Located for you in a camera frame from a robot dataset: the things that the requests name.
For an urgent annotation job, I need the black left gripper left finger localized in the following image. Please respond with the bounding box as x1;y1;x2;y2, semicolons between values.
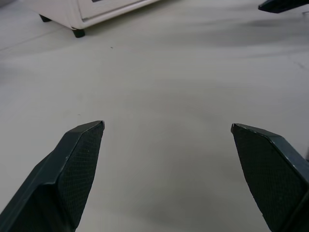
0;120;105;232

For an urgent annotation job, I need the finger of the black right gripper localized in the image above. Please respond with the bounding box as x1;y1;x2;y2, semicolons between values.
258;0;306;14

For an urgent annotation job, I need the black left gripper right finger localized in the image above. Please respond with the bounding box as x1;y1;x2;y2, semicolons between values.
230;123;309;232

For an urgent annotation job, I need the white appliance with black feet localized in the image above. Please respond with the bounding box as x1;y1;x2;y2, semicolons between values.
22;0;167;39

